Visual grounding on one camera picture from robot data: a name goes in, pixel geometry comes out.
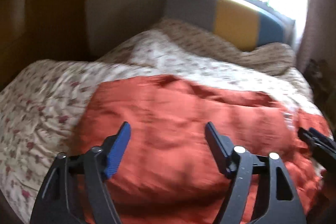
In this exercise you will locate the grey yellow blue headboard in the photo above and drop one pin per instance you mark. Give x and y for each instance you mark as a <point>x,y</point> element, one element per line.
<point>236,22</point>

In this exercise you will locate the dark cluttered furniture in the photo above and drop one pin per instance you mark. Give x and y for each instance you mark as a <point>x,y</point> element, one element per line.
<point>321,87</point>

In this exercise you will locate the floral quilt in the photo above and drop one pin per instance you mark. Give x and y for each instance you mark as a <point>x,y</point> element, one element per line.
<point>52,98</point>

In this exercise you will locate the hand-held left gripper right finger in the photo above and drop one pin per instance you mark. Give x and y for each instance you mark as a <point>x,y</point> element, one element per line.
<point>218,146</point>

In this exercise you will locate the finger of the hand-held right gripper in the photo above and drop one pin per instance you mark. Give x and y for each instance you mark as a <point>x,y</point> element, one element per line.
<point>321,136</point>
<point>307,138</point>

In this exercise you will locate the orange padded jacket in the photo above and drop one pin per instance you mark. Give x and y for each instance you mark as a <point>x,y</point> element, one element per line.
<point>168,119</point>

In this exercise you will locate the floral curtain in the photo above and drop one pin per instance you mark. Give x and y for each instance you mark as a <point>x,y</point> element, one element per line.
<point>319,16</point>

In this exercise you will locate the wooden wardrobe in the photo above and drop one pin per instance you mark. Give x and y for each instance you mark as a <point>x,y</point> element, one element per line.
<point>44,16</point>

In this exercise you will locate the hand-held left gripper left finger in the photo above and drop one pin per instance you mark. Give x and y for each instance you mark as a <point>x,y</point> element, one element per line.
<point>118,151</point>

